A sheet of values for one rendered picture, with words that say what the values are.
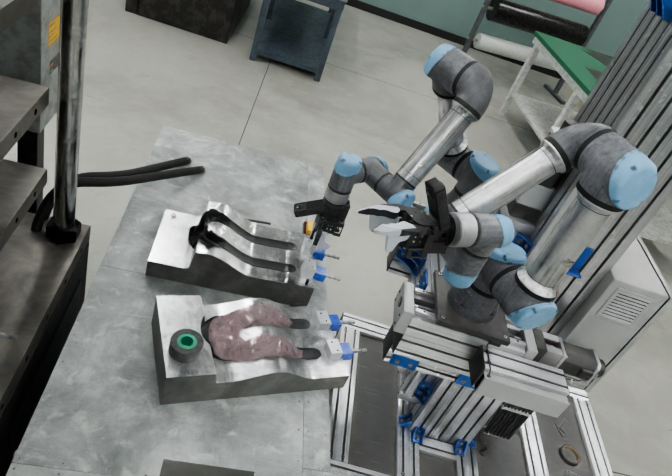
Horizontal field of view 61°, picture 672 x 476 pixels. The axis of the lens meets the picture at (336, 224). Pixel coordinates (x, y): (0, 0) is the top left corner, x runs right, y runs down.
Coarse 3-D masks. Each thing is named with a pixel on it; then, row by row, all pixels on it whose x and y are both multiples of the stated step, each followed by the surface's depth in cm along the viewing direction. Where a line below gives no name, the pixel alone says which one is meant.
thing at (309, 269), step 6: (306, 258) 180; (306, 264) 178; (312, 264) 179; (306, 270) 177; (312, 270) 177; (318, 270) 180; (324, 270) 181; (306, 276) 179; (312, 276) 179; (318, 276) 179; (324, 276) 179; (330, 276) 182
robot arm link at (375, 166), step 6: (372, 156) 178; (378, 156) 180; (366, 162) 174; (372, 162) 175; (378, 162) 176; (384, 162) 178; (366, 168) 172; (372, 168) 173; (378, 168) 173; (384, 168) 174; (366, 174) 173; (372, 174) 173; (378, 174) 172; (366, 180) 175; (372, 180) 173; (372, 186) 173
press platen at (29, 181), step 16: (0, 176) 149; (16, 176) 151; (32, 176) 153; (0, 192) 144; (16, 192) 146; (32, 192) 149; (0, 208) 140; (16, 208) 142; (0, 224) 136; (16, 224) 143; (0, 240) 134
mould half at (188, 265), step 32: (160, 224) 181; (192, 224) 186; (256, 224) 192; (160, 256) 170; (192, 256) 170; (224, 256) 170; (256, 256) 180; (288, 256) 184; (224, 288) 175; (256, 288) 175; (288, 288) 175
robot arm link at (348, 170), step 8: (344, 152) 170; (344, 160) 167; (352, 160) 168; (360, 160) 169; (336, 168) 169; (344, 168) 167; (352, 168) 166; (360, 168) 169; (336, 176) 169; (344, 176) 168; (352, 176) 168; (360, 176) 171; (328, 184) 173; (336, 184) 170; (344, 184) 170; (352, 184) 171; (336, 192) 172; (344, 192) 172
